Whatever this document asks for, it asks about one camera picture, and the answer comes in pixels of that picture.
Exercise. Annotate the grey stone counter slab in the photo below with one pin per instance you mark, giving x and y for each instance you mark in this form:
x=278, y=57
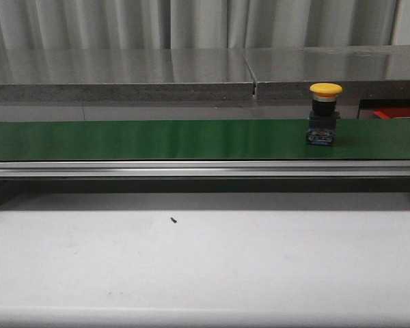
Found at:
x=103, y=75
x=364, y=72

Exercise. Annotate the yellow push button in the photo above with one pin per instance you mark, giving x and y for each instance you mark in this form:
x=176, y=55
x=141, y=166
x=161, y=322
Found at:
x=323, y=116

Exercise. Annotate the red plastic tray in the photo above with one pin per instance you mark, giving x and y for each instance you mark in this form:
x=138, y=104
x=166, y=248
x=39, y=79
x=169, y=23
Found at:
x=392, y=113

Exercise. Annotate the aluminium conveyor frame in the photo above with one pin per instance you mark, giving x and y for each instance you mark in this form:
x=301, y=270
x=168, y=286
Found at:
x=280, y=185

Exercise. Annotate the green conveyor belt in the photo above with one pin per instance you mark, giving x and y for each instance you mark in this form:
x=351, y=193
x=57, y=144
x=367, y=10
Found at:
x=165, y=140

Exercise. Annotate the grey curtain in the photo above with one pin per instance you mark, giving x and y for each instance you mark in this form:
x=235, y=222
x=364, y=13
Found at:
x=193, y=24

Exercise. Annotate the grey stone counter slab left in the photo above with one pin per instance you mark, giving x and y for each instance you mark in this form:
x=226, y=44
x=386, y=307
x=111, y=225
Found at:
x=103, y=75

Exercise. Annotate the grey stone counter slab right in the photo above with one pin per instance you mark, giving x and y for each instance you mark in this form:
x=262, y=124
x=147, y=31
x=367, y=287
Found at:
x=364, y=72

